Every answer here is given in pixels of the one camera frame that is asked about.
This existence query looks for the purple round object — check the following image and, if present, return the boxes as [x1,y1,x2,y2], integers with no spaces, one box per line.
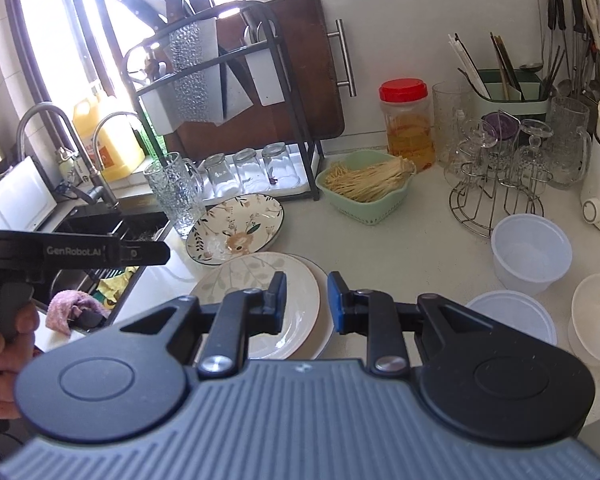
[481,112,520,149]

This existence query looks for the row of hanging kitchen utensils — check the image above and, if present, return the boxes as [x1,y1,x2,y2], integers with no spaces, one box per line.
[542,0,600,107]

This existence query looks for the plain beige plate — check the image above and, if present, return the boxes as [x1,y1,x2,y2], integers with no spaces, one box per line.
[296,254,337,362]

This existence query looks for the black handled cleaver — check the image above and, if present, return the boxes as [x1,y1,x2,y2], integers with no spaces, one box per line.
[114,0,168,30]

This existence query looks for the steel bar handle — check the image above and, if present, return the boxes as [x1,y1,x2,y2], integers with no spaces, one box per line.
[327,18,357,97]

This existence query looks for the yellow oil bottle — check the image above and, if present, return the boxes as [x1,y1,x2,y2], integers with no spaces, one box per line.
[72,85,146,182]

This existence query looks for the leaf pattern plate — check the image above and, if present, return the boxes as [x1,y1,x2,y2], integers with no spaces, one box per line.
[188,252,322,361]

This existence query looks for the red lid plastic jar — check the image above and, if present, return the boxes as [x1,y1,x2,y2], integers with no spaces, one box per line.
[378,78,437,174]

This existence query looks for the green utensil holder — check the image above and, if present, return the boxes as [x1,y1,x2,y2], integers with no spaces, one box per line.
[474,68,552,127]

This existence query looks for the white drain tray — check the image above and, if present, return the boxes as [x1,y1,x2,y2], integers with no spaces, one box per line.
[199,142,322,207]

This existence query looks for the pink dish cloth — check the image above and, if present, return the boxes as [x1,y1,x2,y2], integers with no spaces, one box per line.
[47,289,107,337]

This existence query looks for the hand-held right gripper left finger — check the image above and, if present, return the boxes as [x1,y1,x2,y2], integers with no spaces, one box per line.
[120,271,288,379]

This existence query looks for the clear drinking glass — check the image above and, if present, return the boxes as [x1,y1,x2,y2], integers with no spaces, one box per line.
[261,142,301,187]
[203,154,235,199]
[232,148,266,194]

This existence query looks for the translucent plastic bowl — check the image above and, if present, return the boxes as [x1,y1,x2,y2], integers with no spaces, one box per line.
[490,213,574,297]

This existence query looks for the steel kitchen faucet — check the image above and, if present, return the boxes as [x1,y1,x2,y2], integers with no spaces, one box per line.
[15,102,122,208]

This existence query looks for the wire glass holder rack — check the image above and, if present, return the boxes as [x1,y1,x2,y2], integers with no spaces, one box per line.
[447,109,554,239]

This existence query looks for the white plastic cutting board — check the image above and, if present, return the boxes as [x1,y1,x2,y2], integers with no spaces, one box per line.
[0,155,59,232]

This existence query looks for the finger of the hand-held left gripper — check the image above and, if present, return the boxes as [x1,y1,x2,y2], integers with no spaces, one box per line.
[121,241,171,266]

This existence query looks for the white rack holder box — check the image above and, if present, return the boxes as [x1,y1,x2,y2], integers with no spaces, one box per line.
[243,39,287,108]

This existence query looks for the person's left hand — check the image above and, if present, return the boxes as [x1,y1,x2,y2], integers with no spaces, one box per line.
[0,304,42,422]

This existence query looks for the slim steel faucet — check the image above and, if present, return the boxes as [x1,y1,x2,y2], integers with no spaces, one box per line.
[92,111,142,171]

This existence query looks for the black metal kitchen rack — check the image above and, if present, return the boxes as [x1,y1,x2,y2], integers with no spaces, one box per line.
[121,0,327,202]

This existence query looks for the yellow green cloth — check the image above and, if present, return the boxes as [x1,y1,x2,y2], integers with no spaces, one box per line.
[96,266,138,310]

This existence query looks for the brown wooden cutting board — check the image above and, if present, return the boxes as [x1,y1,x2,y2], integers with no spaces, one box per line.
[174,0,349,147]

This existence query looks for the brown chopsticks bundle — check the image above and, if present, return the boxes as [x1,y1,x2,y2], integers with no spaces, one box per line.
[489,32,524,102]

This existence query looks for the stemmed clear glass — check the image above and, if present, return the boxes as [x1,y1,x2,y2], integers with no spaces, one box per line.
[457,118,499,166]
[516,118,554,171]

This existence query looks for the textured clear plastic sheet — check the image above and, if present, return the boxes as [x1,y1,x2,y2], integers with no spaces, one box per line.
[168,21,222,127]

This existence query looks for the green plastic basket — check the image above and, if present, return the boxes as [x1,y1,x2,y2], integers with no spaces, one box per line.
[315,149,417,217]

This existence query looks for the textured glass pitcher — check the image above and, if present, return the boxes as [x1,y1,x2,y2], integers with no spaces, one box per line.
[143,152,206,239]
[546,95,594,191]

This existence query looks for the white ceramic bowl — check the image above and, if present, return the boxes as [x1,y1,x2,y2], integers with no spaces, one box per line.
[570,273,600,366]

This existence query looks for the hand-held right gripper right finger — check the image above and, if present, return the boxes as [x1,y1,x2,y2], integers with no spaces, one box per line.
[327,271,501,376]

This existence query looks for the floral deep plate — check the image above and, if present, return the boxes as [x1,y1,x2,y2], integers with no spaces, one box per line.
[185,193,285,265]

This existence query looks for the white chopsticks bundle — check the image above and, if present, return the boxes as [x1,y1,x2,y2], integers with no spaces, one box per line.
[447,33,492,100]

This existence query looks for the black kitchen sink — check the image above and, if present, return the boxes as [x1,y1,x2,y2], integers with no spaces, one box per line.
[40,204,172,331]

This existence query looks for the clear plastic container lid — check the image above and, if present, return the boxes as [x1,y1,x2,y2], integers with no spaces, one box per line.
[464,289,559,347]

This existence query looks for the tall clear glass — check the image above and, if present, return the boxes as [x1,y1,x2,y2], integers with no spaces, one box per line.
[432,82,477,167]

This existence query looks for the dried yellow noodles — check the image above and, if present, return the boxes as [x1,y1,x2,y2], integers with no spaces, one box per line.
[325,158,414,203]

